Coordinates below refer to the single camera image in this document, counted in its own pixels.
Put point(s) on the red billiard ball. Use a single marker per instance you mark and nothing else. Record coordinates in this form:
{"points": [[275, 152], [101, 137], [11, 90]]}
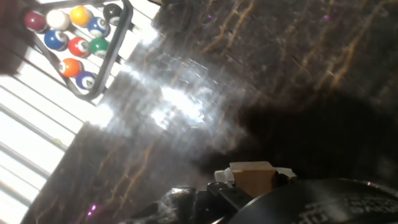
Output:
{"points": [[78, 47]]}

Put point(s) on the green billiard ball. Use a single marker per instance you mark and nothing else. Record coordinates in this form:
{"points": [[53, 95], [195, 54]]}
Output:
{"points": [[99, 46]]}

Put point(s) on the violet blue billiard ball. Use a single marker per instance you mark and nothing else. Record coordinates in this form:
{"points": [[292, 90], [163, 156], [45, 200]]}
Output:
{"points": [[85, 80]]}

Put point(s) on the small pale wooden cube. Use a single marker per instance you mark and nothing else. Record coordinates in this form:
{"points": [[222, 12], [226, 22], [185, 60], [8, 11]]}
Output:
{"points": [[253, 179]]}

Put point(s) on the small yellowish scrap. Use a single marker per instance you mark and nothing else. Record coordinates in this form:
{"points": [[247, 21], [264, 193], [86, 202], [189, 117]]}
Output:
{"points": [[57, 142]]}

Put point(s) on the maroon billiard ball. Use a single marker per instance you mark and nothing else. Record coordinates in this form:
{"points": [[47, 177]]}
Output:
{"points": [[35, 21]]}

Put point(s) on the black tray of coloured balls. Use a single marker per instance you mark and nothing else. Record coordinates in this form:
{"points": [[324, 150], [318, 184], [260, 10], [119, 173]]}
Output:
{"points": [[119, 37]]}

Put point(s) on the orange billiard ball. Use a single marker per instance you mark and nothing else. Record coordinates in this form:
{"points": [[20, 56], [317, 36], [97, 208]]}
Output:
{"points": [[71, 67]]}

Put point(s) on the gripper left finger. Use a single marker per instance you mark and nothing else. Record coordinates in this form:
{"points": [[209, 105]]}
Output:
{"points": [[224, 197]]}

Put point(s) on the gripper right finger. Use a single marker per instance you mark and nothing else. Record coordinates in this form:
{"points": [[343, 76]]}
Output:
{"points": [[286, 175]]}

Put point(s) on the black billiard ball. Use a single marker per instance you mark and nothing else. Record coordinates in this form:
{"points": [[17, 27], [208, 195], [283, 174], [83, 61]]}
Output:
{"points": [[112, 13]]}

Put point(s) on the blue striped billiard ball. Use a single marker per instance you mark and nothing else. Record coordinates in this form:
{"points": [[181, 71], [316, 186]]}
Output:
{"points": [[98, 26]]}

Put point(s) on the yellow billiard ball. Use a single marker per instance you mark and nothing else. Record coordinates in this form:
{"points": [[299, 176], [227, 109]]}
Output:
{"points": [[80, 15]]}

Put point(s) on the white billiard ball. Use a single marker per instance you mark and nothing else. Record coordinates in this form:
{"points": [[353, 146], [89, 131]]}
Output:
{"points": [[58, 19]]}

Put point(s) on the solid blue billiard ball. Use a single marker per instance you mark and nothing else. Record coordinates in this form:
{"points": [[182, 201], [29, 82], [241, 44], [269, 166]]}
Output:
{"points": [[56, 40]]}

